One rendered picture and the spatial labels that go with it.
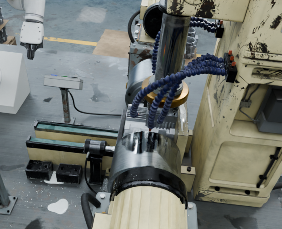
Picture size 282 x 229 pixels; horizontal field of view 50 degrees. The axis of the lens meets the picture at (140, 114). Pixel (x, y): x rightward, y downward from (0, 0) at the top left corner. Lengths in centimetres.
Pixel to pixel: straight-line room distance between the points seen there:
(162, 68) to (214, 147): 33
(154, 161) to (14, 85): 99
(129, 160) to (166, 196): 34
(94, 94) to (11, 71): 47
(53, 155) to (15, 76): 53
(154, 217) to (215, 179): 66
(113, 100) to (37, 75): 53
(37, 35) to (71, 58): 67
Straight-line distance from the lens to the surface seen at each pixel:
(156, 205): 64
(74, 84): 144
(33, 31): 154
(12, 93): 172
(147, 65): 142
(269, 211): 144
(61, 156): 139
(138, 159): 97
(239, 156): 117
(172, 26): 98
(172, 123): 119
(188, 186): 134
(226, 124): 103
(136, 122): 121
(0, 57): 179
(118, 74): 199
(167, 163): 99
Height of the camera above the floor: 189
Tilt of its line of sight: 40 degrees down
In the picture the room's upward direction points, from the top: 6 degrees clockwise
